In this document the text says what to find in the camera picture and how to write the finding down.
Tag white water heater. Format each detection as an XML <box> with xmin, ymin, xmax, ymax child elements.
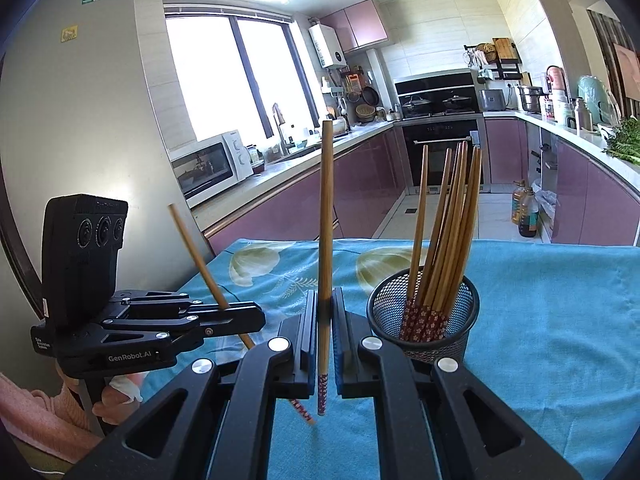
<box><xmin>309</xmin><ymin>23</ymin><xmax>346</xmax><ymax>70</ymax></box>

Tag black mesh utensil holder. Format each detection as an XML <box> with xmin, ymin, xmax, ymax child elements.
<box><xmin>367</xmin><ymin>269</ymin><xmax>480</xmax><ymax>364</ymax></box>

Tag black stove hood unit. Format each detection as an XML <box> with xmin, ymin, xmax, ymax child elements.
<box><xmin>394</xmin><ymin>68</ymin><xmax>480</xmax><ymax>119</ymax></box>

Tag black built-in oven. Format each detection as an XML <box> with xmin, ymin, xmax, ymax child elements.
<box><xmin>399</xmin><ymin>116</ymin><xmax>490</xmax><ymax>193</ymax></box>

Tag kitchen faucet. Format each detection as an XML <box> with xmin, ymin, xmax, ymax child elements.
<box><xmin>272</xmin><ymin>103</ymin><xmax>290</xmax><ymax>156</ymax></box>

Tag pink sleeve left forearm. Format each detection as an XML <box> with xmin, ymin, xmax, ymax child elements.
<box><xmin>1</xmin><ymin>375</ymin><xmax>102</xmax><ymax>464</ymax></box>

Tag black wall shelf rack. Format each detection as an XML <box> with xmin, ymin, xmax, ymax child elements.
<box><xmin>463</xmin><ymin>38</ymin><xmax>523</xmax><ymax>84</ymax></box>

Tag white microwave oven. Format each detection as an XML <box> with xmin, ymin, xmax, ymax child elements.
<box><xmin>169</xmin><ymin>130</ymin><xmax>253</xmax><ymax>208</ymax></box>

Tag dark soy sauce bottle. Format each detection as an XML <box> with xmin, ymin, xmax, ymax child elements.
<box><xmin>518</xmin><ymin>188</ymin><xmax>538</xmax><ymax>237</ymax></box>

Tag purple kitchen cabinets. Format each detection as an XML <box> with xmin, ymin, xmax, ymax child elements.
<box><xmin>202</xmin><ymin>116</ymin><xmax>640</xmax><ymax>256</ymax></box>

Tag grey refrigerator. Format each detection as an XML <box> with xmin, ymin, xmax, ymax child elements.
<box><xmin>1</xmin><ymin>0</ymin><xmax>195</xmax><ymax>290</ymax></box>

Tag mint green appliance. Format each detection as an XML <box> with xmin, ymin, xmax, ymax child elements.
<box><xmin>577</xmin><ymin>75</ymin><xmax>620</xmax><ymax>127</ymax></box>

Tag black camera box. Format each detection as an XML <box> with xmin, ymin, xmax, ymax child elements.
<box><xmin>41</xmin><ymin>194</ymin><xmax>128</xmax><ymax>333</ymax></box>

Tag green leafy vegetables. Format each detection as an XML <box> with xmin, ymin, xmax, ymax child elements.
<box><xmin>604</xmin><ymin>117</ymin><xmax>640</xmax><ymax>166</ymax></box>

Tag steel cooking pot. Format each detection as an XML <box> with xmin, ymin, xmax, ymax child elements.
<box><xmin>518</xmin><ymin>86</ymin><xmax>546</xmax><ymax>115</ymax></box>

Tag blue floral tablecloth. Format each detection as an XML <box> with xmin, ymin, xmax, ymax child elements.
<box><xmin>139</xmin><ymin>236</ymin><xmax>640</xmax><ymax>480</ymax></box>

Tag cooking oil bottle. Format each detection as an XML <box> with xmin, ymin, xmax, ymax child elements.
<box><xmin>511</xmin><ymin>180</ymin><xmax>527</xmax><ymax>224</ymax></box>

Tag left hand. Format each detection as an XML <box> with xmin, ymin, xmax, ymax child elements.
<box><xmin>53</xmin><ymin>364</ymin><xmax>148</xmax><ymax>429</ymax></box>

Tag pink thermos kettle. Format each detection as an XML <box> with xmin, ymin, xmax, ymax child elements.
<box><xmin>546</xmin><ymin>65</ymin><xmax>568</xmax><ymax>104</ymax></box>

